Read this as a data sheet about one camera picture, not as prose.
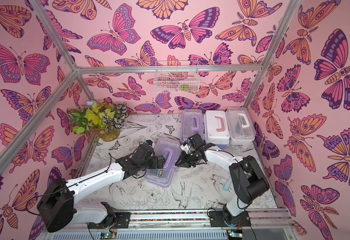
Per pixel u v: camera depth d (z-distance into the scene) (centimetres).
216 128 95
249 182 45
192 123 106
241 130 97
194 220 75
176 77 95
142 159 64
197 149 71
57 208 40
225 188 83
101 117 87
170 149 86
